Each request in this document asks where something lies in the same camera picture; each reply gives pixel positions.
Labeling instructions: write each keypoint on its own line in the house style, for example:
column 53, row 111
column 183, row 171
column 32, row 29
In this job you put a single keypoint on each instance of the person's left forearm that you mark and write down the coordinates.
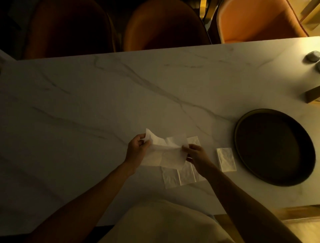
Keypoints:
column 82, row 210

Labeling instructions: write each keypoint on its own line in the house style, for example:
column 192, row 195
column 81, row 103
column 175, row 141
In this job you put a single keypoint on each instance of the person's left thumb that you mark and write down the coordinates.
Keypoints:
column 146, row 144

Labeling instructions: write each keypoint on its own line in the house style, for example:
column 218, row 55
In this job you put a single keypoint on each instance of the person's right forearm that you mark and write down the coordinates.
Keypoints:
column 247, row 207

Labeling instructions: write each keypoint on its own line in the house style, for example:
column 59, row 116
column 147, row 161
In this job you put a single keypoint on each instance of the orange upholstered chair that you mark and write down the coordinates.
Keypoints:
column 260, row 22

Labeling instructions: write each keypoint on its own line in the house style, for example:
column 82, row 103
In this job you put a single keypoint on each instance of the round black tray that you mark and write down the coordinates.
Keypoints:
column 275, row 147

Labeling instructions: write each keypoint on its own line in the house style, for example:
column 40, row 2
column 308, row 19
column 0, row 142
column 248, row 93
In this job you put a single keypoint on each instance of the gold rectangular box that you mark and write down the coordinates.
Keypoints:
column 313, row 95

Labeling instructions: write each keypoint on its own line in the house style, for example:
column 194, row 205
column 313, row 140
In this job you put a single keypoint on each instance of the person's right hand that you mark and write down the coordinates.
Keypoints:
column 200, row 160

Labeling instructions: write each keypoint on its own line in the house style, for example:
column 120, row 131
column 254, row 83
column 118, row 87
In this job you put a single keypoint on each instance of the folded white paper napkin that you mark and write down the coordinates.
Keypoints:
column 226, row 160

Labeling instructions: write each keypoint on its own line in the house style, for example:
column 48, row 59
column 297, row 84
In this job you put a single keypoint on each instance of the white paper napkin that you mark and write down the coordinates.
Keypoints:
column 186, row 175
column 226, row 160
column 194, row 140
column 167, row 156
column 170, row 179

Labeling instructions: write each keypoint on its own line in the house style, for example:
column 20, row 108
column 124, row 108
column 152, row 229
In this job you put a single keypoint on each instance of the person's white apron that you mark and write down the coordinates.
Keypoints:
column 165, row 222

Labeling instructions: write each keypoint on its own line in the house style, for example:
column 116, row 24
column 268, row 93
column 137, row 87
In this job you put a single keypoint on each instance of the person's right thumb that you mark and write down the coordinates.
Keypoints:
column 187, row 150

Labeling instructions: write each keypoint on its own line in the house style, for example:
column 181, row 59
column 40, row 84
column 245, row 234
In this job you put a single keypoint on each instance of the person's left hand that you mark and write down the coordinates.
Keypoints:
column 133, row 154

